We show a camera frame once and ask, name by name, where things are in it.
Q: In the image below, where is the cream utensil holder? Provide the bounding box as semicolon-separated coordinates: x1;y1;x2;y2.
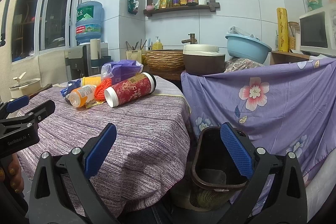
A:
126;50;142;64

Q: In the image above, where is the woven brown basin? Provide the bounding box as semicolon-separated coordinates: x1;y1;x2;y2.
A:
145;50;185;72

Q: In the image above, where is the brown cream rice cooker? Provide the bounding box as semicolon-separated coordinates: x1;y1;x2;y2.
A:
183;44;226;76

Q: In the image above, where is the blue water jug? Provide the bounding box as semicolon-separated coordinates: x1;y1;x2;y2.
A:
76;1;104;45

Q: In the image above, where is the yellow wrap roll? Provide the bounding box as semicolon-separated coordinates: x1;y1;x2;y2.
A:
277;7;289;52

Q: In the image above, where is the orange pill bottle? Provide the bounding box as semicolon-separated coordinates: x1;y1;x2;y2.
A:
68;85;96;108

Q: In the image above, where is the light blue plastic basin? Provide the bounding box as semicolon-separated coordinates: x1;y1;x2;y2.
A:
225;34;272;64

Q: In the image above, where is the purple plastic bag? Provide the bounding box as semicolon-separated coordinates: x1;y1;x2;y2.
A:
101;60;143;85

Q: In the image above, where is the left hand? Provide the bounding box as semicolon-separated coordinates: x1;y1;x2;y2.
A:
7;153;25;193

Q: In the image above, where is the blue snack wrapper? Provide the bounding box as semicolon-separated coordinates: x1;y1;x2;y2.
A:
60;79;81;103

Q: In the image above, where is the green hanging packet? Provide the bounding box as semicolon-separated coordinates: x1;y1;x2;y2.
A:
127;0;139;15

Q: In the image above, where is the purple floral cloth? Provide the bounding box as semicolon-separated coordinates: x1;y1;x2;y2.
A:
180;57;336;217

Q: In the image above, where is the dark brown trash bin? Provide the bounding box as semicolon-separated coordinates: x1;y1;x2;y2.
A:
190;127;248;210

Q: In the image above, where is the orange knitted net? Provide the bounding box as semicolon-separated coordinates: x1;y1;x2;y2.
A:
94;79;112;101

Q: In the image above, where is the bamboo style faucet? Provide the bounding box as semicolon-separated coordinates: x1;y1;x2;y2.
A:
181;33;198;44

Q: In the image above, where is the window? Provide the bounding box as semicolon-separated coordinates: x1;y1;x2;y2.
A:
11;0;81;62

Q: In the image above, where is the water dispenser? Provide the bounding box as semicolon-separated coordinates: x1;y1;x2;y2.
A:
64;43;111;80

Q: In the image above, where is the white pot with lid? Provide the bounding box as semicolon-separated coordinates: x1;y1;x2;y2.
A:
9;72;42;99

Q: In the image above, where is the yellow soap dispenser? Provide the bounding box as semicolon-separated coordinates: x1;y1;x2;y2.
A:
151;36;163;51

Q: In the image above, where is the white microwave oven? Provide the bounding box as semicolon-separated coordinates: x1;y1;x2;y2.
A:
299;3;336;57

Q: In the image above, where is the red cylindrical tea canister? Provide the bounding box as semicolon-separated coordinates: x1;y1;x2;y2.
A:
104;72;157;107

